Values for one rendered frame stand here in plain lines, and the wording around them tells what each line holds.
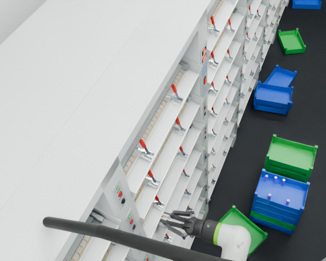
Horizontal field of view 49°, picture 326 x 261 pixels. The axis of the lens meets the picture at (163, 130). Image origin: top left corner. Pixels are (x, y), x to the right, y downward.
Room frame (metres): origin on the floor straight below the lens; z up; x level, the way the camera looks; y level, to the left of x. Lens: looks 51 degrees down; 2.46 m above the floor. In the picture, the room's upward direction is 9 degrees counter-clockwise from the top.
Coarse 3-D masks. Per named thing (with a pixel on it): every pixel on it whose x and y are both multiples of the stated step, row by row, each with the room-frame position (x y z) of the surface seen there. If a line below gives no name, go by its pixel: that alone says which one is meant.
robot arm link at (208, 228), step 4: (208, 220) 0.62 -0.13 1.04; (212, 220) 0.63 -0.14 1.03; (204, 224) 0.60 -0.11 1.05; (208, 224) 0.60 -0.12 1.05; (212, 224) 0.60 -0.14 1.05; (216, 224) 0.59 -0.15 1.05; (204, 228) 0.59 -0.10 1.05; (208, 228) 0.58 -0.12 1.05; (212, 228) 0.58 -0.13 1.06; (204, 232) 0.57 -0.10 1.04; (208, 232) 0.57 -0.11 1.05; (212, 232) 0.56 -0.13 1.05; (204, 236) 0.56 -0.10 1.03; (208, 236) 0.56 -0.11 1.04; (212, 236) 0.55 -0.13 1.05; (204, 240) 0.55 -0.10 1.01; (208, 240) 0.55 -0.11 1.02; (212, 240) 0.54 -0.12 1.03
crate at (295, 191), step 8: (264, 176) 1.18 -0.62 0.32; (272, 176) 1.16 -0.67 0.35; (280, 176) 1.13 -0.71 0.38; (264, 184) 1.12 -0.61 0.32; (272, 184) 1.11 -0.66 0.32; (280, 184) 1.10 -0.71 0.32; (288, 184) 1.09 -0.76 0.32; (296, 184) 1.08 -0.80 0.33; (304, 184) 1.05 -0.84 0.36; (256, 192) 1.04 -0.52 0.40; (264, 192) 1.06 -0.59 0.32; (272, 192) 1.06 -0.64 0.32; (280, 192) 1.05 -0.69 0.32; (288, 192) 1.04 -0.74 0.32; (296, 192) 1.03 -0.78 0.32; (304, 192) 1.02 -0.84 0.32; (264, 200) 0.99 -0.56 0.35; (272, 200) 1.00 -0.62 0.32; (280, 200) 0.99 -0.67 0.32; (296, 200) 0.97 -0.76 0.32; (304, 200) 0.95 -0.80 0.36; (280, 208) 0.94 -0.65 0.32; (288, 208) 0.92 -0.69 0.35; (296, 208) 0.92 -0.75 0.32
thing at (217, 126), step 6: (234, 84) 1.68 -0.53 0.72; (234, 90) 1.65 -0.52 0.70; (228, 96) 1.60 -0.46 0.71; (228, 102) 1.53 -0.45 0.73; (222, 108) 1.50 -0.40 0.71; (228, 108) 1.50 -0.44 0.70; (222, 114) 1.46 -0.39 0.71; (216, 120) 1.41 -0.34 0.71; (222, 120) 1.41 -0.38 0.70; (216, 126) 1.37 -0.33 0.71; (216, 132) 1.33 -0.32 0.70; (210, 138) 1.28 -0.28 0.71; (210, 144) 1.24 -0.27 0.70; (210, 150) 1.20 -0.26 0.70
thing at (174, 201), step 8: (192, 152) 1.07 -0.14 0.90; (200, 152) 1.07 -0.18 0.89; (192, 160) 1.03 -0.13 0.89; (184, 168) 0.98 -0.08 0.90; (192, 168) 0.98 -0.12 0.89; (176, 184) 0.90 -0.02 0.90; (184, 184) 0.90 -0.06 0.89; (176, 192) 0.86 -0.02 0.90; (176, 200) 0.82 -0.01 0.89; (168, 208) 0.78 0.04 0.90; (176, 208) 0.78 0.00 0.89; (160, 232) 0.67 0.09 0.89; (160, 240) 0.63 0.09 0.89
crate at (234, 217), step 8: (232, 208) 1.11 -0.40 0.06; (224, 216) 1.07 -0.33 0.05; (232, 216) 1.08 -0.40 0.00; (240, 216) 1.07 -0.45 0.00; (232, 224) 1.02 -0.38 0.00; (240, 224) 1.01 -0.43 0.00; (248, 224) 1.00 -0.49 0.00; (256, 232) 0.93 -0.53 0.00; (256, 240) 0.88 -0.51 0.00; (256, 248) 0.82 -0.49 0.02; (248, 256) 0.77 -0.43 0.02
